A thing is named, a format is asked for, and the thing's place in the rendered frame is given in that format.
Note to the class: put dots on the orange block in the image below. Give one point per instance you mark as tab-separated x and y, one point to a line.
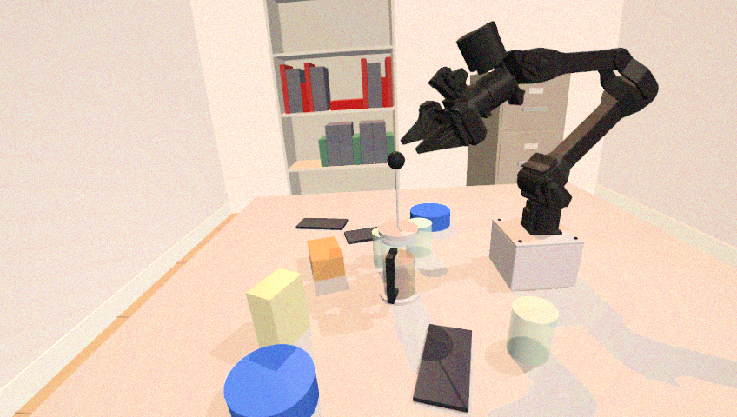
326	259

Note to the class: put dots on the blue cylinder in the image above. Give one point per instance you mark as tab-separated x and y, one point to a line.
438	214
273	381

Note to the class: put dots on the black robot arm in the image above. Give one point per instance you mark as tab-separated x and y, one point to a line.
543	177

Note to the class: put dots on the pale yellow block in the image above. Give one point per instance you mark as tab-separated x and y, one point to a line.
278	308

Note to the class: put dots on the glass french press with black knob plunger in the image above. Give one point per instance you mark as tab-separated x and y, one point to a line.
398	243

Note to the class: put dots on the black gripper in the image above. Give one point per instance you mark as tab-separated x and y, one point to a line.
452	127

